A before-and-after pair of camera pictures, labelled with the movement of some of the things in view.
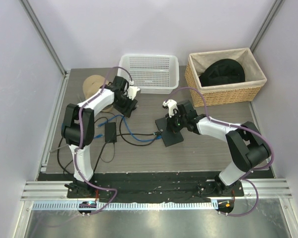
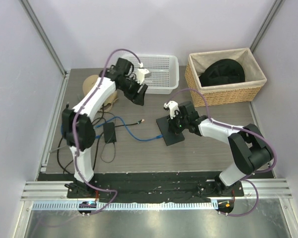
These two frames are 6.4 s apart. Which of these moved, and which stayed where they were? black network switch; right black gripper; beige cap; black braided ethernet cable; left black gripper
Moved: black braided ethernet cable; left black gripper
Stayed: right black gripper; beige cap; black network switch
